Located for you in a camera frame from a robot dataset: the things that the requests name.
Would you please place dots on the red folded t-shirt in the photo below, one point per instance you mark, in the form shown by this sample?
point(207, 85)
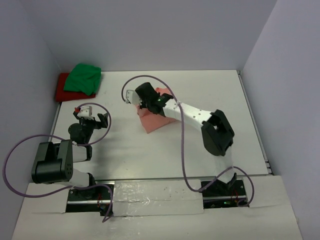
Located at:
point(63, 96)

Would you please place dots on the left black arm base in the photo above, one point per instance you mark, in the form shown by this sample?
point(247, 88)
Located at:
point(95, 200)

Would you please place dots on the green folded t-shirt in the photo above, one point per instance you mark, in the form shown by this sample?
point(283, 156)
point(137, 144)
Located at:
point(84, 78)

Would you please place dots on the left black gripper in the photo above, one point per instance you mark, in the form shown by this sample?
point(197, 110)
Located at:
point(98, 125)

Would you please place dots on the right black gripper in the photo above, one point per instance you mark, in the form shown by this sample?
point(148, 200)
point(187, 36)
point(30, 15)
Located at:
point(143, 105)

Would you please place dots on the silver tape patch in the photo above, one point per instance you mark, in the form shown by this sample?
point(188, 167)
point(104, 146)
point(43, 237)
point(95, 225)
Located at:
point(155, 198)

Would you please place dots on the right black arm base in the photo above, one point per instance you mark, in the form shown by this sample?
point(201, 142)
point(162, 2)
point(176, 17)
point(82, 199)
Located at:
point(216, 196)

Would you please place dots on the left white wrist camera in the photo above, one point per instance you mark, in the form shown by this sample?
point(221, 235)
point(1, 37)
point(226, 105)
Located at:
point(83, 112)

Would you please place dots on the salmon pink t-shirt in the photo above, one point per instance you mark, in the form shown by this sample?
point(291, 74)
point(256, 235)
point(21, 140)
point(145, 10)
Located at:
point(151, 121)

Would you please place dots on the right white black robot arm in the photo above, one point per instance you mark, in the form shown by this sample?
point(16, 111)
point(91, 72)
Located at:
point(216, 132)

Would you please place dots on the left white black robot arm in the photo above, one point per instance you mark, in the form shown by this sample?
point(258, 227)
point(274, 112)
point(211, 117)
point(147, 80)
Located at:
point(54, 162)

